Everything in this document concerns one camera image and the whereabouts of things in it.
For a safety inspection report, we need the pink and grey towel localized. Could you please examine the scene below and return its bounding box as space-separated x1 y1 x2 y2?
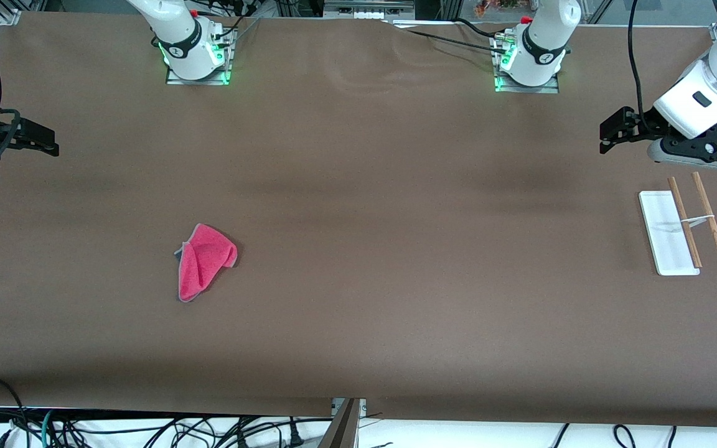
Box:
174 223 239 304

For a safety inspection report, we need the white rack with wooden bars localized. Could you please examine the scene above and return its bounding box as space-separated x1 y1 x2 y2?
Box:
638 172 717 276

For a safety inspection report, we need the brown table cover sheet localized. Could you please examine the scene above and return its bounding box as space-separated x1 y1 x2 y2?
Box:
0 11 717 429

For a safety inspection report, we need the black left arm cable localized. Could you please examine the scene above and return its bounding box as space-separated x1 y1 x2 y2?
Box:
627 0 653 128

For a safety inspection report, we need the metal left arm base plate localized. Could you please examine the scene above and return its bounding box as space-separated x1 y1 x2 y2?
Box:
492 34 561 95

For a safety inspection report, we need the short black tabletop cable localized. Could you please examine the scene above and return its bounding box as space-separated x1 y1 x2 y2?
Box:
455 17 505 41

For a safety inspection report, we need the long black tabletop cable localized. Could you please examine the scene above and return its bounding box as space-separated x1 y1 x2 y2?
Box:
390 22 508 57

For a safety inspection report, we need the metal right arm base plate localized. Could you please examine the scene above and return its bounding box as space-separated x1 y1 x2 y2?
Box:
166 28 236 86

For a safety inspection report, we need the grey metal frame device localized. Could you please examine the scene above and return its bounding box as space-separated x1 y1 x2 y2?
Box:
323 0 416 21

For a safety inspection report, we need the black power cable with plug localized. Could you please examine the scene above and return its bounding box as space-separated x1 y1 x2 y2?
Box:
147 418 334 448

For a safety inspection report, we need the brown wooden post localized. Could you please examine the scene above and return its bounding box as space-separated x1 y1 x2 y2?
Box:
318 398 361 448

